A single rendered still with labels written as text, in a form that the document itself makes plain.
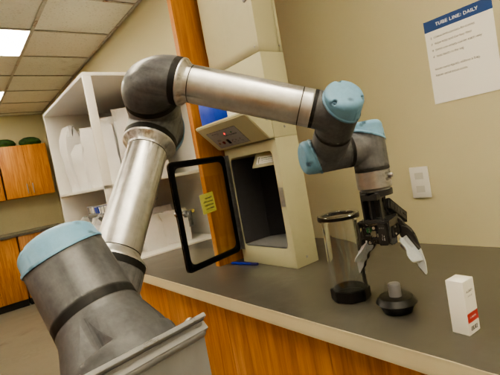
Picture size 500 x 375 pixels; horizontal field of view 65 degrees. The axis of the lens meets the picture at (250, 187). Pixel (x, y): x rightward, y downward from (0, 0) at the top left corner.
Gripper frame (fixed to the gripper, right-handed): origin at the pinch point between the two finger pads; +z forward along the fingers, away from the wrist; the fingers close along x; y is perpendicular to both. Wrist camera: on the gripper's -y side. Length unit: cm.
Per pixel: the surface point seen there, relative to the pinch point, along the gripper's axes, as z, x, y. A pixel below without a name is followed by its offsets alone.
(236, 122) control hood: -46, -52, -20
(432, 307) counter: 8.9, 6.6, -3.0
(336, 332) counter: 9.6, -10.3, 12.3
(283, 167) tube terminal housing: -27, -43, -29
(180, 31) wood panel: -88, -80, -31
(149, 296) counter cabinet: 21, -122, -21
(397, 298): 5.3, 0.8, 1.9
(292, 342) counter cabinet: 18.3, -28.5, 4.4
